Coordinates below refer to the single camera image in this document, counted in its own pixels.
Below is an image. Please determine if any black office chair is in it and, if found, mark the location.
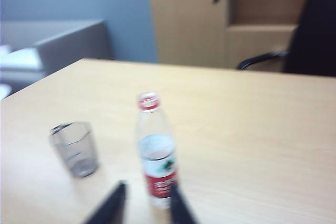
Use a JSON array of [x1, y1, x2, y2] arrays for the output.
[[236, 0, 336, 74]]

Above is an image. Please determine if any transparent grey plastic mug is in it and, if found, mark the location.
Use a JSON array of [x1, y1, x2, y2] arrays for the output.
[[49, 121, 100, 178]]

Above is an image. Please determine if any clear red-label water bottle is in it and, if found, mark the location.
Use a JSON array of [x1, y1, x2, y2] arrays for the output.
[[135, 91, 182, 210]]

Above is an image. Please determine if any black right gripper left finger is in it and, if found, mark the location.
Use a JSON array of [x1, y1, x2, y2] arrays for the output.
[[83, 180, 128, 224]]

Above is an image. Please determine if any white paper stack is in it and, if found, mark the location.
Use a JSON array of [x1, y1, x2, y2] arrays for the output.
[[0, 45, 44, 78]]

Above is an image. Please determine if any light wooden shelf cabinet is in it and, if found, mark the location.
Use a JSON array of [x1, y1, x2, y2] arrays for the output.
[[145, 0, 313, 72]]

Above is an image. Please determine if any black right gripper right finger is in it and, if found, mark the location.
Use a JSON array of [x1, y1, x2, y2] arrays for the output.
[[170, 183, 202, 224]]

